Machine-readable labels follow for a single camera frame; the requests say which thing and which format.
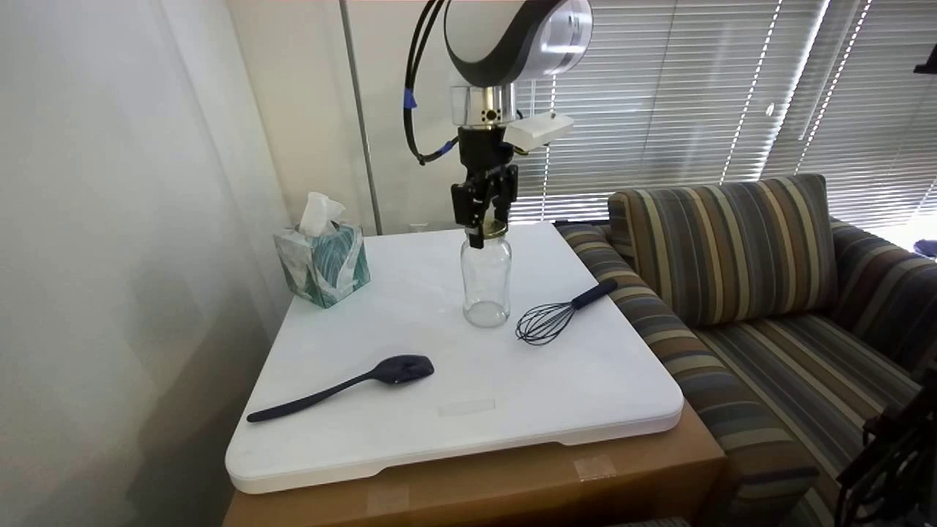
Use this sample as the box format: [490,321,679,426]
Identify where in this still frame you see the striped sofa cushion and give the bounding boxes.
[607,173,844,332]

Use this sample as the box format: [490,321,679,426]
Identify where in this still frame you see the black metal stand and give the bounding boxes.
[831,372,937,527]

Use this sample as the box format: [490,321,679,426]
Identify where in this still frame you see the white table board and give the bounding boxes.
[223,224,689,498]

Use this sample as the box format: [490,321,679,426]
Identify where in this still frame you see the striped fabric sofa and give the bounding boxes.
[551,173,937,527]

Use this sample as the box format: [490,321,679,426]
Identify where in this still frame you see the clear glass jar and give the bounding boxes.
[461,233,515,332]

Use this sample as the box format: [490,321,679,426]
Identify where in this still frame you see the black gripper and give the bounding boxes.
[449,127,522,249]

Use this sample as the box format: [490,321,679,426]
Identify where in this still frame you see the black wire whisk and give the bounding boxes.
[513,280,620,348]

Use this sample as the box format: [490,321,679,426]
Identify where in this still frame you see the teal patterned tissue box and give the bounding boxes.
[273,190,376,310]

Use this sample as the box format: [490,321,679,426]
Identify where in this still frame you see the black silicone spatula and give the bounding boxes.
[245,353,437,426]

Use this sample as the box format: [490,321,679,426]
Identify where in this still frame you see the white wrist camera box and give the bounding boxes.
[504,113,578,159]

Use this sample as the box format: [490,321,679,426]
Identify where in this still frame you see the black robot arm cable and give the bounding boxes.
[401,0,462,167]

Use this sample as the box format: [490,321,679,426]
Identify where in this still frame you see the white window blinds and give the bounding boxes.
[506,0,937,249]

